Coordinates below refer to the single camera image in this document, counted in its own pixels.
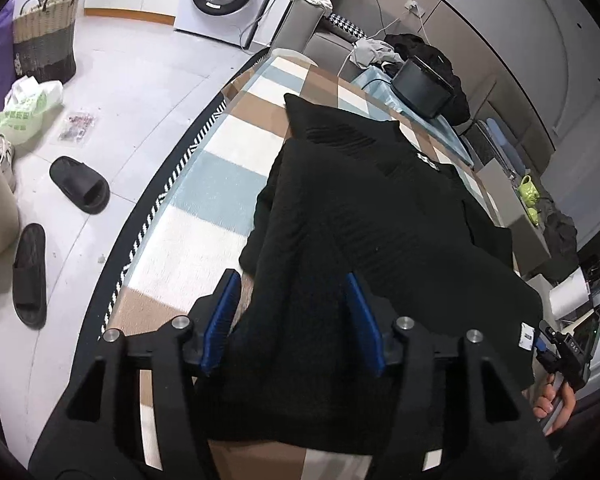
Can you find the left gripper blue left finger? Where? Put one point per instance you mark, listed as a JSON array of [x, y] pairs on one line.
[[217, 319]]

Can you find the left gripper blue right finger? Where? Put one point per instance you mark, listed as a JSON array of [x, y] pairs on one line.
[[366, 329]]

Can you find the black knit sweater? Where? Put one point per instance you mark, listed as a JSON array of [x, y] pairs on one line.
[[349, 194]]

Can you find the grey white clothes heap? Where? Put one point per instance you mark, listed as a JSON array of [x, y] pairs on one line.
[[368, 51]]

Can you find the black clothes pile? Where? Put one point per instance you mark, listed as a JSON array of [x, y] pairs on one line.
[[456, 111]]

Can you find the person's right hand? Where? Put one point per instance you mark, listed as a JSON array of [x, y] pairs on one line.
[[555, 404]]

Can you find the white paper roll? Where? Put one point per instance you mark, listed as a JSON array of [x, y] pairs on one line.
[[570, 294]]

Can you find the checkered bed cover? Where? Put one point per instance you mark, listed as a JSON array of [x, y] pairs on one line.
[[314, 84]]

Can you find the grey side table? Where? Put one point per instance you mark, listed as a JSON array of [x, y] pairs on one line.
[[529, 246]]

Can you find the green teapot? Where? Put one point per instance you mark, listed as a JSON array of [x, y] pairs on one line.
[[529, 196]]

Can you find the black slipper near bed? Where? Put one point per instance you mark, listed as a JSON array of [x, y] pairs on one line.
[[82, 185]]

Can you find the black slipper far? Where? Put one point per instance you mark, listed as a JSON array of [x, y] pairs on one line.
[[29, 277]]

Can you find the light blue checked cloth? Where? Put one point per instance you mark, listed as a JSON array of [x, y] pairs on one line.
[[376, 83]]

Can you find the black storage bin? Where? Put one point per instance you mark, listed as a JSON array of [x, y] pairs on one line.
[[421, 88]]

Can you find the houndstooth pillow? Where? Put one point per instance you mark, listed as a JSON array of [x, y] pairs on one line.
[[343, 28]]

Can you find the white green plastic bag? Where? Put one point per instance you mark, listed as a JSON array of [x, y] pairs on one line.
[[25, 106]]

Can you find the woven basket bag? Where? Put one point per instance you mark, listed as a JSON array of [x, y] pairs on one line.
[[43, 40]]

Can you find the grey sofa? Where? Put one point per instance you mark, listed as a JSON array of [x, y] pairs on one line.
[[302, 30]]

